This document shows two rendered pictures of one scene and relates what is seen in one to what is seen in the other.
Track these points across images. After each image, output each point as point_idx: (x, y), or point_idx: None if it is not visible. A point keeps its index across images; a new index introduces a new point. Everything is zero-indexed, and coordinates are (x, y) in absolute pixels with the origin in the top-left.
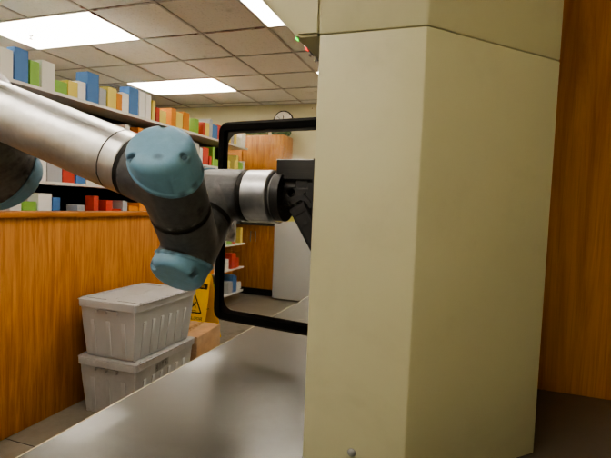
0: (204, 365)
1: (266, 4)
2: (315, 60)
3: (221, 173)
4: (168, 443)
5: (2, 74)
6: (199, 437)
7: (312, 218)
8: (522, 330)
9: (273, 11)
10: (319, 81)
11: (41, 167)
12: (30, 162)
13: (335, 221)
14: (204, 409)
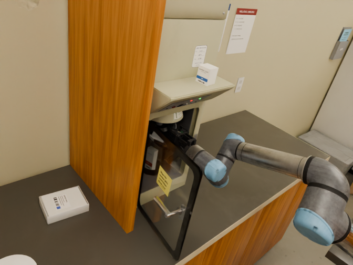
0: (189, 244)
1: (220, 94)
2: (191, 103)
3: (211, 155)
4: (211, 204)
5: (307, 158)
6: (204, 203)
7: (196, 136)
8: None
9: (218, 95)
10: (204, 106)
11: (296, 216)
12: (298, 207)
13: (193, 134)
14: (199, 214)
